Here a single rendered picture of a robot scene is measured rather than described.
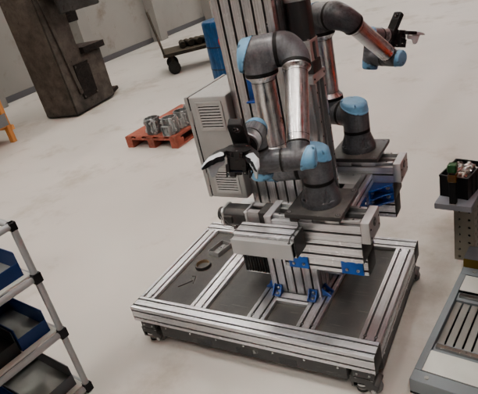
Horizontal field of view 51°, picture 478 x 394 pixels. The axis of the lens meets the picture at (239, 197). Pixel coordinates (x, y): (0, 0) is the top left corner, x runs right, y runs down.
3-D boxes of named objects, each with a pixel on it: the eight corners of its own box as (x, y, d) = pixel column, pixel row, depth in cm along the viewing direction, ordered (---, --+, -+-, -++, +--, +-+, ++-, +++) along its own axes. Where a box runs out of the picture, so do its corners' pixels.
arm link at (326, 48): (337, 130, 227) (320, 4, 203) (313, 126, 238) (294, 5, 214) (354, 120, 233) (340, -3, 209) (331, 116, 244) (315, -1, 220)
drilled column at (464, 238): (474, 262, 269) (474, 192, 251) (454, 259, 275) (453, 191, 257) (479, 252, 276) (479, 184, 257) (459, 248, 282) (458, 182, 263)
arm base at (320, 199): (296, 209, 191) (291, 186, 187) (310, 191, 202) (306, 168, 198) (333, 212, 183) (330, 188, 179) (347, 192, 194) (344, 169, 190)
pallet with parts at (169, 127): (183, 148, 530) (175, 120, 516) (126, 148, 569) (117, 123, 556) (231, 111, 612) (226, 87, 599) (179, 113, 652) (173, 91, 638)
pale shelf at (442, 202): (471, 213, 236) (471, 207, 234) (434, 208, 246) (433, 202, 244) (493, 173, 264) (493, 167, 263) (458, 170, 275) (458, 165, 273)
